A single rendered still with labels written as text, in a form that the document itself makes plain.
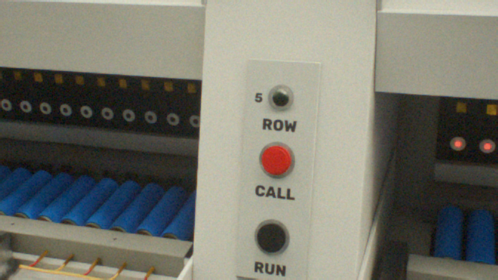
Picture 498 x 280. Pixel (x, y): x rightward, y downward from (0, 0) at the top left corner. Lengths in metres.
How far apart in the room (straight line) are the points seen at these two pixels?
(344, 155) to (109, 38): 0.16
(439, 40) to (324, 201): 0.10
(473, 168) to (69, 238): 0.29
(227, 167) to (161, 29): 0.09
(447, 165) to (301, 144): 0.18
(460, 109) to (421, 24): 0.16
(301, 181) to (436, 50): 0.10
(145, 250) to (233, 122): 0.13
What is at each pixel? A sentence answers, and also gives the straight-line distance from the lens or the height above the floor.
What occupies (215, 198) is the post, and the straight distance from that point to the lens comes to 0.38.
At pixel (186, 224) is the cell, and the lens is 0.49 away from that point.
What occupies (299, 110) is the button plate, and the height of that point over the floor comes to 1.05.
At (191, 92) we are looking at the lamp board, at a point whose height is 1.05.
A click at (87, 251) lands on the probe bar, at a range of 0.48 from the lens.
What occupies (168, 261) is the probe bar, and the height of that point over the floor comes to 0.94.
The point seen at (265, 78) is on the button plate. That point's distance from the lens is 0.37.
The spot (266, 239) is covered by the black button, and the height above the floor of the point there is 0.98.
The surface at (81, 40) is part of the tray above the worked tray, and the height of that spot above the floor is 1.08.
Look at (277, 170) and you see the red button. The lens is 0.36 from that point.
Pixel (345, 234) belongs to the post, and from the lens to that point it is 0.37.
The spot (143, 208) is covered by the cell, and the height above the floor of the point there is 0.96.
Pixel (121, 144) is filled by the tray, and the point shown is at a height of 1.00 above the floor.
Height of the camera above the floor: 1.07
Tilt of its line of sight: 6 degrees down
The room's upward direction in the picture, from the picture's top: 3 degrees clockwise
